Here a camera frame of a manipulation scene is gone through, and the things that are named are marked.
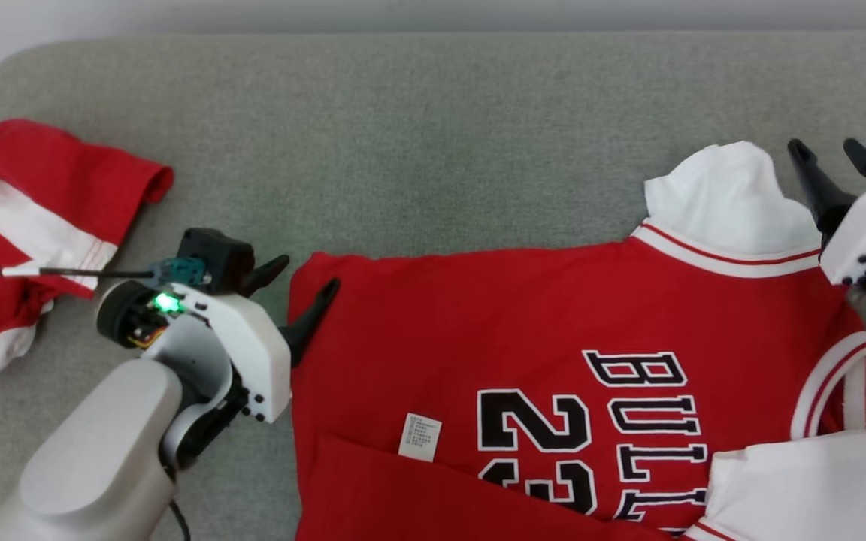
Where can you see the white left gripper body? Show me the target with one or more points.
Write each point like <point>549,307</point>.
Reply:
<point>260,353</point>

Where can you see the red Bulls jersey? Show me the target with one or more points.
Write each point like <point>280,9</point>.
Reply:
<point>440,338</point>

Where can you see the red shorts with white stripe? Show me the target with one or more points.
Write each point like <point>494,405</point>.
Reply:
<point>42,180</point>

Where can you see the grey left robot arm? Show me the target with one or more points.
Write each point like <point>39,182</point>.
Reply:
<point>95,451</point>

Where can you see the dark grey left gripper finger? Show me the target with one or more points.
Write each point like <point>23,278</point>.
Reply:
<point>264,276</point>
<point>313,315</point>

